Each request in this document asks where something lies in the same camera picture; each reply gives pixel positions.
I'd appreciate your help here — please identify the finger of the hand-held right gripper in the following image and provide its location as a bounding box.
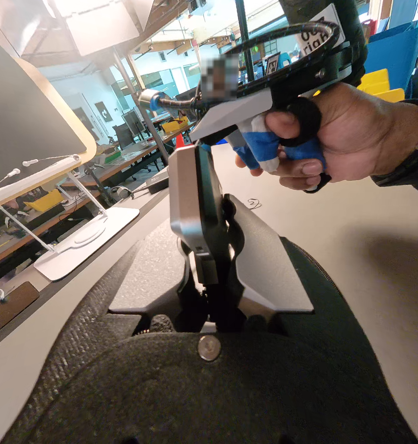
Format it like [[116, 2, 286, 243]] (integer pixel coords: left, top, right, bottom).
[[189, 90, 274, 143]]

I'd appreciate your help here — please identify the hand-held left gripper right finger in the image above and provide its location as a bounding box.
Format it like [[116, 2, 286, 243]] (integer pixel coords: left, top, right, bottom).
[[223, 194, 315, 321]]

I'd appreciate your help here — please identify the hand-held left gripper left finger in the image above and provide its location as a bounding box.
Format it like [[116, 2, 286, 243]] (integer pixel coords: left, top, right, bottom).
[[108, 225, 190, 313]]

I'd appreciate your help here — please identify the green plug braided hdmi cable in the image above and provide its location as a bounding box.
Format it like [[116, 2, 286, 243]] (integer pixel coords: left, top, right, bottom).
[[138, 21, 342, 152]]

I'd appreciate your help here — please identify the black hdmi switch box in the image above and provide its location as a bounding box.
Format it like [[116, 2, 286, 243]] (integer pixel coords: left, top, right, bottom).
[[167, 145, 230, 286]]

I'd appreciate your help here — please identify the person's right forearm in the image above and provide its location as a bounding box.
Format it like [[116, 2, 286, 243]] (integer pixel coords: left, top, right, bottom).
[[370, 45, 418, 196]]

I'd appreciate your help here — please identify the black white marker tag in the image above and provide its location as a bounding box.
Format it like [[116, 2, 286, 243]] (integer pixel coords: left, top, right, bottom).
[[265, 52, 282, 75]]

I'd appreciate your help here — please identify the small yellow bin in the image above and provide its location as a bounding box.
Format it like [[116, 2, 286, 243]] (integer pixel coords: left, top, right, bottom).
[[23, 189, 64, 211], [160, 116, 189, 134]]

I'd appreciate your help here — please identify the black metal pole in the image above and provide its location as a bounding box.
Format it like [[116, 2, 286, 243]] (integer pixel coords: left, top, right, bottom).
[[235, 0, 256, 82]]

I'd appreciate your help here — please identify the yellow plastic bin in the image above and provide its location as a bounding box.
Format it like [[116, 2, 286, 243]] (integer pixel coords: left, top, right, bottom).
[[358, 68, 390, 91], [356, 88, 406, 103]]

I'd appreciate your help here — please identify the grey metal pole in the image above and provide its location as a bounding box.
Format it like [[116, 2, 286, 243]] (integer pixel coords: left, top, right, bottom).
[[112, 49, 169, 163]]

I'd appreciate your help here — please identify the black power adapter brick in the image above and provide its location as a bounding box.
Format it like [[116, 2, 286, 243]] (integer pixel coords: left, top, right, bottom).
[[145, 166, 169, 195]]

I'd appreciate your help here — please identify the black computer monitor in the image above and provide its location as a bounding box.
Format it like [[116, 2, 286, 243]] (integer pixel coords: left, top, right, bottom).
[[122, 108, 145, 137]]

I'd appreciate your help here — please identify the wooden workbench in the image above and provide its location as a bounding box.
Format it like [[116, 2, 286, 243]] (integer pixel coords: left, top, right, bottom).
[[0, 120, 196, 268]]

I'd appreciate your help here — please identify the blue partition panel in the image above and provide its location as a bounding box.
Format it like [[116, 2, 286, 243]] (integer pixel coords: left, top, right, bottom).
[[363, 21, 418, 84]]

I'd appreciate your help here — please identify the brown cardboard sheet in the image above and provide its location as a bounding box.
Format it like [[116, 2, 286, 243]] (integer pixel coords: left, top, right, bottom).
[[0, 281, 40, 340]]

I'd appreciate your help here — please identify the white light panel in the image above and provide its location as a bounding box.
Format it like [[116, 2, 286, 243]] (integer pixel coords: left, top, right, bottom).
[[65, 0, 140, 56]]

